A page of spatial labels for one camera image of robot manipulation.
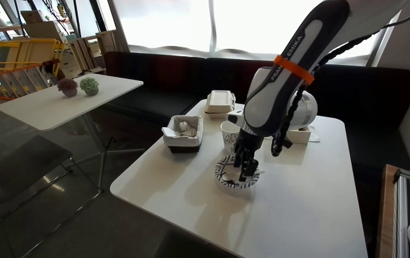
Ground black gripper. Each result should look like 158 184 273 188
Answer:
233 126 267 184

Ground blue patterned paper bowl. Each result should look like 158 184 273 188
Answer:
213 152 263 192

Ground dark coffee beans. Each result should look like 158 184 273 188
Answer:
221 177 246 189

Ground patterned paper coffee cup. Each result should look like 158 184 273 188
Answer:
220 119 243 155

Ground white open box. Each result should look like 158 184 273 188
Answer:
287 125 313 146

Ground white foam clamshell container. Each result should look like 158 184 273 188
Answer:
204 89 238 121

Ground black sofa bench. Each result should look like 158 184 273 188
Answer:
102 49 410 174

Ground green round ornament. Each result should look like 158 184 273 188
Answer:
79 76 101 98

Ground white side table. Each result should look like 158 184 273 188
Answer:
0 72 145 192

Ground wooden crates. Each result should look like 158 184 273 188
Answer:
59 29 121 81

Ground black chair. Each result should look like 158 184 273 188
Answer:
0 135 78 227

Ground yellow metal rack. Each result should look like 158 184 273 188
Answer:
0 38 66 73

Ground orange railing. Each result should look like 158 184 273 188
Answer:
0 63 56 102

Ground orange cable strap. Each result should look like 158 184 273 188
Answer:
274 55 316 88

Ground window frame post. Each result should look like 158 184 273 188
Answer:
208 0 217 55

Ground wooden frame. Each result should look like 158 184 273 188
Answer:
379 164 410 258

